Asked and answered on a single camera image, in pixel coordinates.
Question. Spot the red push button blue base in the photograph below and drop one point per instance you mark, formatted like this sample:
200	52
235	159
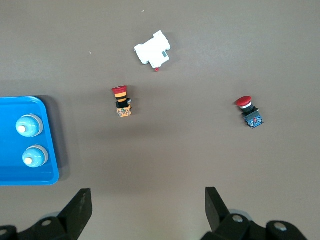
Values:
250	112

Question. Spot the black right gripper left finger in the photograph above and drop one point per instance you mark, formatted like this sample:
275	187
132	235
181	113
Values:
62	225

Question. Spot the blue bell with cream button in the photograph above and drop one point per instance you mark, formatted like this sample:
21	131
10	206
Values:
29	125
35	156

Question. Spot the white circuit breaker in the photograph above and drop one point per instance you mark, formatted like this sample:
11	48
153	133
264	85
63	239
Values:
152	51

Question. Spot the blue plastic tray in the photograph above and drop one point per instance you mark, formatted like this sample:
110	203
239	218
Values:
10	172

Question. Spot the red emergency button orange base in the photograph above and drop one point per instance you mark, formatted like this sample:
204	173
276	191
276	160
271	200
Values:
122	105

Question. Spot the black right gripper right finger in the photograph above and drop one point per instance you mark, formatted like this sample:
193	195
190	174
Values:
232	227

